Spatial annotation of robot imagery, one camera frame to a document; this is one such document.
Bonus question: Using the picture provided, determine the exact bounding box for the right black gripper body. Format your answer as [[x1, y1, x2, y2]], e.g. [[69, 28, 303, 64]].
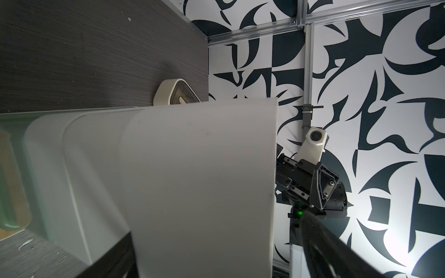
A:
[[276, 154, 348, 218]]

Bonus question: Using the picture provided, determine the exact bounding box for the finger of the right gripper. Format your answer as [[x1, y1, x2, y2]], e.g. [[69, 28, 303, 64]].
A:
[[309, 162, 340, 210]]

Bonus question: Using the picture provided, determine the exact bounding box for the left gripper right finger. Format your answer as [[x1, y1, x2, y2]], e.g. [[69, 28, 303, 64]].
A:
[[300, 212, 383, 278]]

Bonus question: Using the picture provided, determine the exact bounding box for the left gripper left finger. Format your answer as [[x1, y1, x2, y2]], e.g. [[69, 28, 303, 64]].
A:
[[77, 233, 137, 278]]

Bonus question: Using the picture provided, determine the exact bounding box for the grey lid white tissue box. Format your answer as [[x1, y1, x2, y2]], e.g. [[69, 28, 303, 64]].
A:
[[119, 98, 278, 278]]

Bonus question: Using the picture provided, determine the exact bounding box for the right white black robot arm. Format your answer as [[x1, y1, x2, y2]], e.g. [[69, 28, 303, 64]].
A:
[[275, 154, 348, 256]]

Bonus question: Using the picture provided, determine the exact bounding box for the cream dark-lid tissue box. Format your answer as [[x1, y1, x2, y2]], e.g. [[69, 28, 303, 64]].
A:
[[153, 78, 201, 106]]

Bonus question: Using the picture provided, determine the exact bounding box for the white bamboo tissue box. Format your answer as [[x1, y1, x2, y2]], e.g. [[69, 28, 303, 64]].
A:
[[0, 228, 25, 241], [62, 108, 140, 263]]

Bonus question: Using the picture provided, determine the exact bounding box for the aluminium frame rail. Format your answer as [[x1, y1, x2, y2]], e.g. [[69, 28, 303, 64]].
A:
[[207, 1, 439, 46]]

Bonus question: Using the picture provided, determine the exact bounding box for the green tissue box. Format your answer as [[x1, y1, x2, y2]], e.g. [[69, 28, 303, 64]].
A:
[[1, 114, 32, 232]]

